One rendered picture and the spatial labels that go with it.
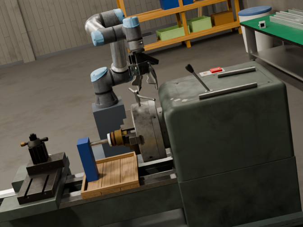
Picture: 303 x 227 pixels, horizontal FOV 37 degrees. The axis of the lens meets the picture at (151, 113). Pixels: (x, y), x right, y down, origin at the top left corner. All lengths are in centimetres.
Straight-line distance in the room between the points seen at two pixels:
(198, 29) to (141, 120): 701
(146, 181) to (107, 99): 73
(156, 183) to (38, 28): 967
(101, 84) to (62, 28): 891
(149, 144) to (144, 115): 14
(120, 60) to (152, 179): 81
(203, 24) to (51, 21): 421
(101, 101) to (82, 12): 887
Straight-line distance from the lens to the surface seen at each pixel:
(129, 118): 239
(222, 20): 933
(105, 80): 283
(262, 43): 770
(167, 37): 897
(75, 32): 1172
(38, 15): 1170
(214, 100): 214
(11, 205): 242
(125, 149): 294
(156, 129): 222
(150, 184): 232
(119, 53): 273
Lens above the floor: 196
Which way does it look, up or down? 20 degrees down
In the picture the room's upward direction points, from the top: 13 degrees counter-clockwise
